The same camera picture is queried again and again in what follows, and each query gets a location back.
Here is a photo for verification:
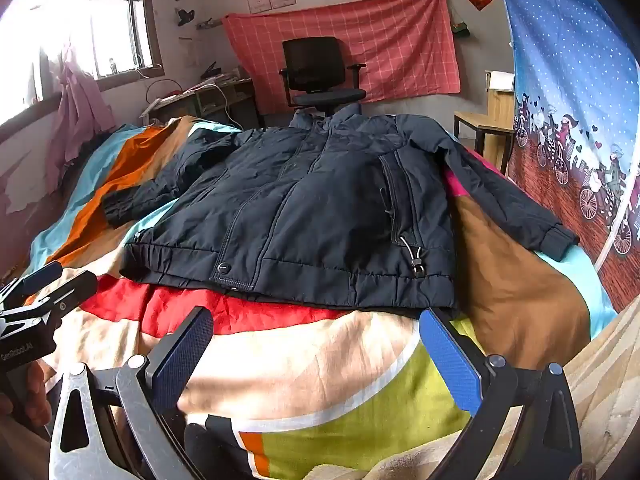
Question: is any window with brown frame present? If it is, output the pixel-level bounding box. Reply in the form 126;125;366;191
0;0;165;126

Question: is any black cable loop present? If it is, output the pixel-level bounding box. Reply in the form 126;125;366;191
146;79;182;105

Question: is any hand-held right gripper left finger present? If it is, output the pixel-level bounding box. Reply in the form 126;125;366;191
49;306;215;480

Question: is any white cable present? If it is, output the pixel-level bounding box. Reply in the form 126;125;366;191
197;83;244;131

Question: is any red checked wall cloth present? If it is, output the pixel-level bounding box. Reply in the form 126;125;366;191
221;0;462;115

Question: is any black office chair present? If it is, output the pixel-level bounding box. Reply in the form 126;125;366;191
279;36;367;116

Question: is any wooden chair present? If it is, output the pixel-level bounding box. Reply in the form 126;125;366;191
454;71;516;176

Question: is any beige fleece blanket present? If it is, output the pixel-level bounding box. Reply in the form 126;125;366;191
300;295;640;480

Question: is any stack of papers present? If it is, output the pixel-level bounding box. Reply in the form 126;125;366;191
199;72;252;87

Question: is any dark cloth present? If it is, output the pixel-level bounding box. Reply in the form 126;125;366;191
184;414;253;480

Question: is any person's left hand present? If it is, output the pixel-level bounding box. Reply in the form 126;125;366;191
0;364;53;428

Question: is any blue printed curtain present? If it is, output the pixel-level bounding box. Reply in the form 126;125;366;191
494;0;640;313

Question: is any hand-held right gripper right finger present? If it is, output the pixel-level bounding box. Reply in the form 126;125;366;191
419;307;583;480

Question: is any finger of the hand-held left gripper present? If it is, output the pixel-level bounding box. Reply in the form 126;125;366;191
0;261;64;301
10;271;99;323

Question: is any pink window curtain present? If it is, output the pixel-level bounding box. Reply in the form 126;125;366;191
44;0;126;191

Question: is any dark navy padded jacket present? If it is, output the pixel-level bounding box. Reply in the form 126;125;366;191
102;104;581;318

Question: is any white wall calendar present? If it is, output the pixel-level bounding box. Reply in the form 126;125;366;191
179;36;202;68

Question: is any wooden desk with shelves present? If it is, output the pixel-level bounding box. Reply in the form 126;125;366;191
140;76;261;131

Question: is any colourful patchwork blanket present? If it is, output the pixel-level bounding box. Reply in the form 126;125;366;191
27;116;618;480

